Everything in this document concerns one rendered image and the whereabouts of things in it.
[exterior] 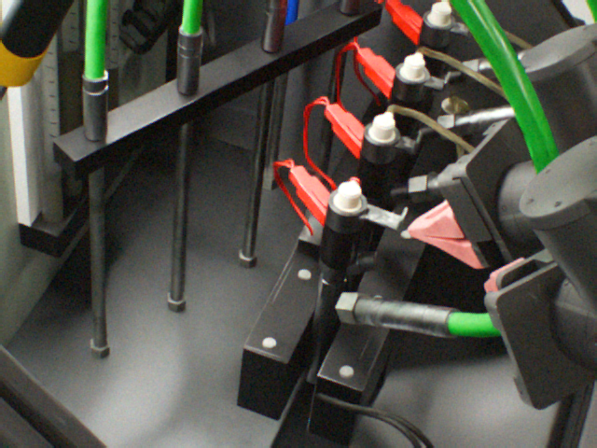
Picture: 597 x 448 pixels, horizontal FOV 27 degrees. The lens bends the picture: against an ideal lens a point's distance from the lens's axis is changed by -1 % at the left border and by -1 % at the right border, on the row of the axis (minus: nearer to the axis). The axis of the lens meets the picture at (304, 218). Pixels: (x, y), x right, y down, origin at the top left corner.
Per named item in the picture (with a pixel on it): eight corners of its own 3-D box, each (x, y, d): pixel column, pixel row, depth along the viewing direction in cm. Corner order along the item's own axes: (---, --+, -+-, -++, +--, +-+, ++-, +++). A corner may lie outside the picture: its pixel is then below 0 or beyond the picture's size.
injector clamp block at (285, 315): (338, 493, 105) (364, 390, 94) (229, 452, 107) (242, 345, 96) (447, 231, 128) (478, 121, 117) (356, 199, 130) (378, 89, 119)
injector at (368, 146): (379, 333, 107) (421, 159, 92) (325, 315, 108) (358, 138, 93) (388, 311, 109) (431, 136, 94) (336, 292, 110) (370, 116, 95)
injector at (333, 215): (348, 402, 102) (389, 230, 87) (292, 382, 103) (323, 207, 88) (359, 378, 104) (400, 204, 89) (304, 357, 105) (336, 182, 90)
